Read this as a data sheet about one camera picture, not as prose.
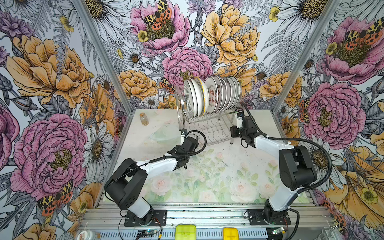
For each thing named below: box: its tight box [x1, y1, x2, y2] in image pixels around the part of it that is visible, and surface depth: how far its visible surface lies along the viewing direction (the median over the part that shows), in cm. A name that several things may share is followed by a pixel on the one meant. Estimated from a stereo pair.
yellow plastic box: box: [222, 227, 240, 240], surface depth 71 cm
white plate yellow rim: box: [194, 76, 210, 117], surface depth 71 cm
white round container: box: [77, 230, 101, 240], surface depth 64 cm
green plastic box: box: [175, 224, 197, 240], surface depth 71 cm
